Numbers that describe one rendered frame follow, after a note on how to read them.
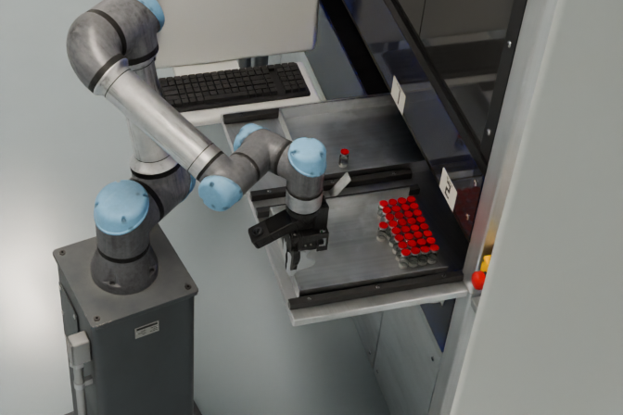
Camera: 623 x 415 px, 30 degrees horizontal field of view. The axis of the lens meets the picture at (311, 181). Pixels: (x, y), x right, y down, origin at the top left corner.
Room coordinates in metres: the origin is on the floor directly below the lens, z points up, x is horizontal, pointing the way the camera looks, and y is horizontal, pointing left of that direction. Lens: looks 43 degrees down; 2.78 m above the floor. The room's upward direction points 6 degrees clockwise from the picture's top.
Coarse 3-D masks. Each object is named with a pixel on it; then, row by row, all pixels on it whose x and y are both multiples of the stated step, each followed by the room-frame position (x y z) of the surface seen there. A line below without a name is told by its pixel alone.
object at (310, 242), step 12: (324, 204) 1.73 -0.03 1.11; (300, 216) 1.68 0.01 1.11; (312, 216) 1.69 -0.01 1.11; (324, 216) 1.72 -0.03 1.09; (300, 228) 1.70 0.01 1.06; (312, 228) 1.71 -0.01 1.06; (324, 228) 1.71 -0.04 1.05; (288, 240) 1.69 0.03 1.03; (300, 240) 1.68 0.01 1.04; (312, 240) 1.69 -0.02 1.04
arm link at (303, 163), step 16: (304, 144) 1.73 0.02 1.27; (320, 144) 1.73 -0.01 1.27; (288, 160) 1.71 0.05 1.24; (304, 160) 1.68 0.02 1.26; (320, 160) 1.69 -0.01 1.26; (288, 176) 1.69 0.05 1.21; (304, 176) 1.68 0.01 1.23; (320, 176) 1.69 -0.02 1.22; (288, 192) 1.70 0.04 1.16; (304, 192) 1.68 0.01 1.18; (320, 192) 1.70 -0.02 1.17
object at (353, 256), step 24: (384, 192) 1.99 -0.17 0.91; (408, 192) 2.01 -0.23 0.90; (336, 216) 1.93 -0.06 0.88; (360, 216) 1.94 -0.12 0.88; (336, 240) 1.85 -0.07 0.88; (360, 240) 1.86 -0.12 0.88; (336, 264) 1.78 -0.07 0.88; (360, 264) 1.78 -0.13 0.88; (384, 264) 1.79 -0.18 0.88; (432, 264) 1.81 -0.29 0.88; (312, 288) 1.67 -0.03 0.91; (336, 288) 1.69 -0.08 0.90
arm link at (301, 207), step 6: (288, 198) 1.69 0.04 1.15; (294, 198) 1.68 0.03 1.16; (318, 198) 1.69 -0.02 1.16; (288, 204) 1.69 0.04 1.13; (294, 204) 1.68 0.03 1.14; (300, 204) 1.68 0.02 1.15; (306, 204) 1.68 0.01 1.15; (312, 204) 1.69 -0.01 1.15; (318, 204) 1.70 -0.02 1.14; (294, 210) 1.68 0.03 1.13; (300, 210) 1.68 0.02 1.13; (306, 210) 1.68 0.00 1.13; (312, 210) 1.69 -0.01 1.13
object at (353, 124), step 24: (384, 96) 2.35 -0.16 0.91; (288, 120) 2.25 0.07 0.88; (312, 120) 2.26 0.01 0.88; (336, 120) 2.27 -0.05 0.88; (360, 120) 2.28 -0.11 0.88; (384, 120) 2.29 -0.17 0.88; (336, 144) 2.18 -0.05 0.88; (360, 144) 2.19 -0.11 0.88; (384, 144) 2.20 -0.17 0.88; (408, 144) 2.21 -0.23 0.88; (336, 168) 2.09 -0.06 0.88; (360, 168) 2.10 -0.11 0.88; (384, 168) 2.08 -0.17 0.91; (408, 168) 2.10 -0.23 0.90
